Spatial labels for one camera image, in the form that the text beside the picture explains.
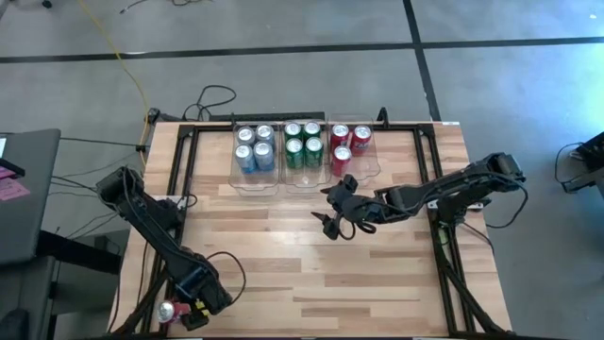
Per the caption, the blue and white soda can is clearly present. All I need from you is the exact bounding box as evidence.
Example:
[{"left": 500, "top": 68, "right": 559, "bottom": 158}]
[
  {"left": 255, "top": 123, "right": 276, "bottom": 145},
  {"left": 234, "top": 144, "right": 257, "bottom": 174},
  {"left": 235, "top": 126, "right": 257, "bottom": 146},
  {"left": 253, "top": 140, "right": 276, "bottom": 171}
]

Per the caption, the yellow cable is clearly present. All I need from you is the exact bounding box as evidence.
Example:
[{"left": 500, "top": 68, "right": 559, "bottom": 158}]
[{"left": 77, "top": 0, "right": 150, "bottom": 169}]

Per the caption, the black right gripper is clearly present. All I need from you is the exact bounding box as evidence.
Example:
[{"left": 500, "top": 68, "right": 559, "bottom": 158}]
[{"left": 310, "top": 173, "right": 379, "bottom": 241}]

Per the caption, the red Fanta soda can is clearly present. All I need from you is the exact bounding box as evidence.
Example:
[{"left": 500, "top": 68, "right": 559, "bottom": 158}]
[
  {"left": 329, "top": 123, "right": 351, "bottom": 151},
  {"left": 156, "top": 299, "right": 192, "bottom": 325},
  {"left": 349, "top": 125, "right": 374, "bottom": 156},
  {"left": 329, "top": 144, "right": 353, "bottom": 177}
]

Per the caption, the silver metal mounting plate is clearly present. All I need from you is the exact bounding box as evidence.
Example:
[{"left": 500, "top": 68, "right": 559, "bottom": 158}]
[{"left": 427, "top": 198, "right": 492, "bottom": 213}]

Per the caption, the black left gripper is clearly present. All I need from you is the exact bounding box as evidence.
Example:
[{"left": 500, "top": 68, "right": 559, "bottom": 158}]
[{"left": 175, "top": 276, "right": 234, "bottom": 332}]

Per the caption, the black power strip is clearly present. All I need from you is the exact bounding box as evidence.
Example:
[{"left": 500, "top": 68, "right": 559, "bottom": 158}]
[{"left": 209, "top": 110, "right": 327, "bottom": 122}]

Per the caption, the black aluminium table frame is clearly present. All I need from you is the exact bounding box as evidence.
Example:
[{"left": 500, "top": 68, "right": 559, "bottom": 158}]
[{"left": 110, "top": 107, "right": 513, "bottom": 340}]

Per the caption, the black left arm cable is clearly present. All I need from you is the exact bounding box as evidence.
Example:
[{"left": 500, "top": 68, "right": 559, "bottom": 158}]
[{"left": 206, "top": 251, "right": 248, "bottom": 306}]

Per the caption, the black equipment box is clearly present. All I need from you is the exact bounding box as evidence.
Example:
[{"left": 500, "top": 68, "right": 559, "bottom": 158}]
[{"left": 554, "top": 130, "right": 604, "bottom": 195}]

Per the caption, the black floor cable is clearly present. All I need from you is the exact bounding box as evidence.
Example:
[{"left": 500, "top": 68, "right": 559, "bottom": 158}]
[{"left": 181, "top": 84, "right": 237, "bottom": 122}]

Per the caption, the clear plastic bin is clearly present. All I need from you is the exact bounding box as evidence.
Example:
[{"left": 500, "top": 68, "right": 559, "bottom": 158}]
[
  {"left": 228, "top": 120, "right": 282, "bottom": 197},
  {"left": 278, "top": 117, "right": 331, "bottom": 190},
  {"left": 327, "top": 112, "right": 382, "bottom": 183}
]

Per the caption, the grey desk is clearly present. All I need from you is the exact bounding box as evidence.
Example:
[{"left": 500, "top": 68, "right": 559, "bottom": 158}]
[{"left": 0, "top": 127, "right": 62, "bottom": 265}]

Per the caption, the pink sticky note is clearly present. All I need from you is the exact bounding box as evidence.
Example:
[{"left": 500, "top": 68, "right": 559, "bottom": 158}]
[{"left": 0, "top": 177, "right": 30, "bottom": 203}]

